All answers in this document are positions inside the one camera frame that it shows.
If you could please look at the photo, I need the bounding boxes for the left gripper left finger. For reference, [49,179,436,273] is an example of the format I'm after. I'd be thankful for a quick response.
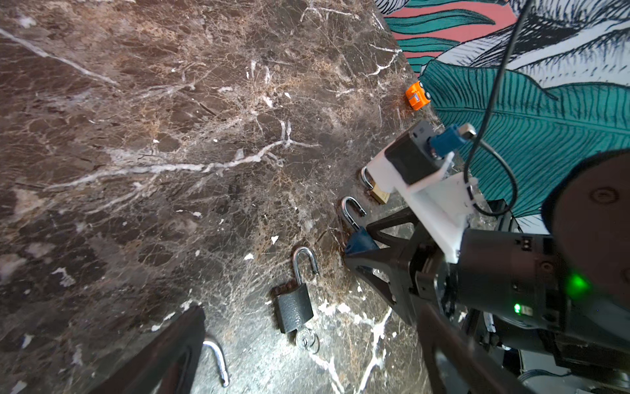
[91,306,205,393]

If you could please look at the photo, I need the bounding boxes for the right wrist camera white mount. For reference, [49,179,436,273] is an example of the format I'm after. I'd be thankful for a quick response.
[367,121,477,264]

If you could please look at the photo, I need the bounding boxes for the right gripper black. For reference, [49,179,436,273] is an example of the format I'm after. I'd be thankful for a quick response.
[344,208,457,325]

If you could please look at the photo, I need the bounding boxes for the orange toy car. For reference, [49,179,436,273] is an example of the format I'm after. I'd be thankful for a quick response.
[405,81,431,111]

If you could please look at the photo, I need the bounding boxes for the brass padlock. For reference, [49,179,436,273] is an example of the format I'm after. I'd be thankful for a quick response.
[360,167,390,205]

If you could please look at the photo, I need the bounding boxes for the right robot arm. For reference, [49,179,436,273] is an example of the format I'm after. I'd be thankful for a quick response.
[344,149,629,393]

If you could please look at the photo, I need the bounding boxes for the black padlock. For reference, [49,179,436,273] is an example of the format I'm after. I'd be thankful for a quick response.
[275,246,320,354]

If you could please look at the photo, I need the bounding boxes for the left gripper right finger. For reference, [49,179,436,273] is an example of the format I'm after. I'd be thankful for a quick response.
[417,305,531,393]

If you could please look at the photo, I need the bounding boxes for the blue padlock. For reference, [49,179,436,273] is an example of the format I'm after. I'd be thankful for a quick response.
[341,196,379,255]
[203,337,231,388]

